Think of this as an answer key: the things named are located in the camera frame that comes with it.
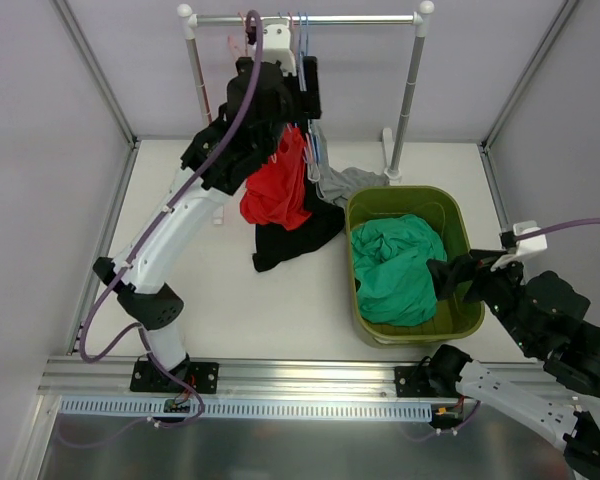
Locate aluminium left frame post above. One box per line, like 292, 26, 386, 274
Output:
50, 0, 137, 147

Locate red tank top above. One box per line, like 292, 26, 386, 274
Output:
240, 127, 311, 231

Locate silver and white clothes rack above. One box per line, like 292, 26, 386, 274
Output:
177, 1, 435, 182

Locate aluminium frame post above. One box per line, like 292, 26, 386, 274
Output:
481, 0, 581, 151
50, 0, 137, 147

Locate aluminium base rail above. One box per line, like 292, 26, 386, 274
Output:
37, 355, 580, 405

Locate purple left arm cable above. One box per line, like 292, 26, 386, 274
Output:
54, 9, 266, 446

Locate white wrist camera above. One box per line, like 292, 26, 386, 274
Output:
490, 221, 548, 271
262, 17, 297, 77

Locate green tank top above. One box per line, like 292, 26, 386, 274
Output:
350, 214, 447, 327

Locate grey tank top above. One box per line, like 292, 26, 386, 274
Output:
311, 121, 389, 208

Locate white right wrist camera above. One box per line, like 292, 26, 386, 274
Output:
490, 221, 548, 271

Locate white slotted cable duct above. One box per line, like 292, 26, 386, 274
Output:
59, 396, 433, 423

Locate aluminium right frame post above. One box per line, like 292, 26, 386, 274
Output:
481, 0, 581, 151

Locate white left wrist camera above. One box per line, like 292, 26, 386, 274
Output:
262, 17, 297, 77

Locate black tank top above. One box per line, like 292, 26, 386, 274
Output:
252, 163, 344, 273

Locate olive green plastic basket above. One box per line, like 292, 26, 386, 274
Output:
345, 186, 485, 348

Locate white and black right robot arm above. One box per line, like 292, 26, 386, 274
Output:
425, 250, 600, 479

